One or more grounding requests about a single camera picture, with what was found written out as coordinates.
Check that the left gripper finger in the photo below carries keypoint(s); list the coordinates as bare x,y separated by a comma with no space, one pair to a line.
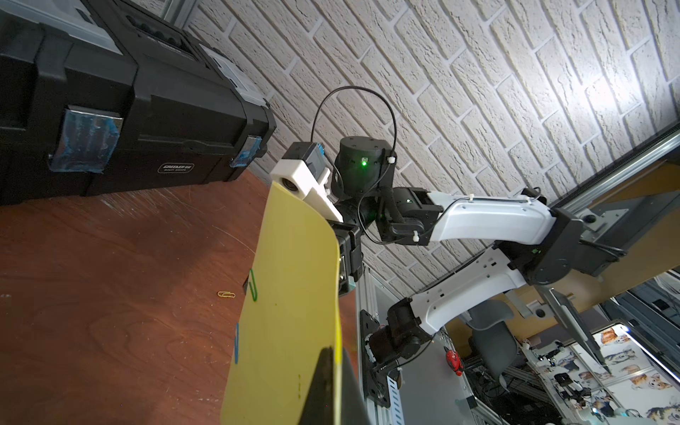
334,396

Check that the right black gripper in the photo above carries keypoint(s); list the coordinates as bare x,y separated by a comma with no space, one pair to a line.
351,266

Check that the yellow paper sheet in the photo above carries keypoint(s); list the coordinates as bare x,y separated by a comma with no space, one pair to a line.
296,315

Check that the gold paperclip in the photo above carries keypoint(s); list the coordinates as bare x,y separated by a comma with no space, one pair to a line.
224,294

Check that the black plastic toolbox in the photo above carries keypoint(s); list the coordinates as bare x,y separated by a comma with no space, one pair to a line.
101,97

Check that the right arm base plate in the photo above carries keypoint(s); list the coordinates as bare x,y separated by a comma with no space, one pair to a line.
379,347

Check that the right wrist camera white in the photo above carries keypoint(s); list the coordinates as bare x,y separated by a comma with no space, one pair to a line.
302,171

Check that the right corner aluminium post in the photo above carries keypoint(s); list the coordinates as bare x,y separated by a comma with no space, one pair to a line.
653,152

